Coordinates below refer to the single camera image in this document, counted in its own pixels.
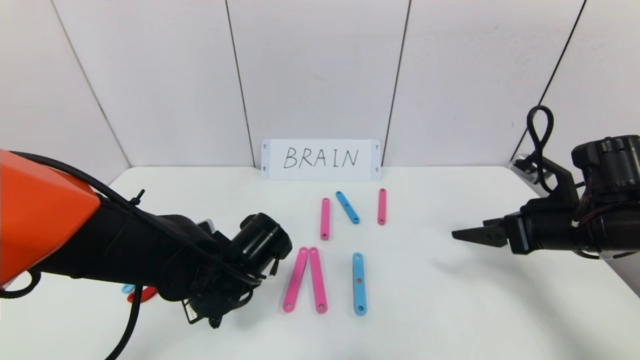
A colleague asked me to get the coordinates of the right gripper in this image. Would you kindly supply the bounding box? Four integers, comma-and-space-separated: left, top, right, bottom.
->
451, 208, 578, 255

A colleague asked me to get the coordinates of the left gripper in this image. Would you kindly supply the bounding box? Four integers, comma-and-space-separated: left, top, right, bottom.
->
181, 298, 223, 329

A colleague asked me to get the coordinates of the short blue bar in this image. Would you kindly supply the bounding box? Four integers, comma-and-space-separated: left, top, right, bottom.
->
335, 191, 361, 225

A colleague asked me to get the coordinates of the long pink bar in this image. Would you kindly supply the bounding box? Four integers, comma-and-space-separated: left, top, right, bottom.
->
308, 247, 329, 314
320, 197, 331, 241
282, 247, 310, 314

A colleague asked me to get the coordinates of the white BRAIN sign card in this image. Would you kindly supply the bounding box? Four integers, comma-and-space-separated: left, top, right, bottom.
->
261, 139, 382, 181

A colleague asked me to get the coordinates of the large red arc piece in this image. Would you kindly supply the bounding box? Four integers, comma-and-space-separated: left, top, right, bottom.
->
127, 286, 159, 304

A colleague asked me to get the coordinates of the long blue bar orange dot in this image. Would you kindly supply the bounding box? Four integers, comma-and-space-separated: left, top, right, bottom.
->
352, 252, 368, 316

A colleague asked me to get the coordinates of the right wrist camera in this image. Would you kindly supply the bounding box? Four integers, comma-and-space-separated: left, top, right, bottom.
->
510, 155, 551, 183

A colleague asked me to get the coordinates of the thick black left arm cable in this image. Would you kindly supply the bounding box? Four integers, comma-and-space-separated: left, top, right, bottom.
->
105, 298, 144, 360

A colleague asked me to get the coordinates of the black right camera bracket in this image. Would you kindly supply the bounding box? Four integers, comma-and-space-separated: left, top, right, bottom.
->
537, 159, 581, 201

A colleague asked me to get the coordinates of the black looped right arm cable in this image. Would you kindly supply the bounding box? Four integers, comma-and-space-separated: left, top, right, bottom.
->
526, 105, 555, 193

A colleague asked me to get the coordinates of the short black cable loop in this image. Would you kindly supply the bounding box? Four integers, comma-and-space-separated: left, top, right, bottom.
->
0, 270, 42, 300

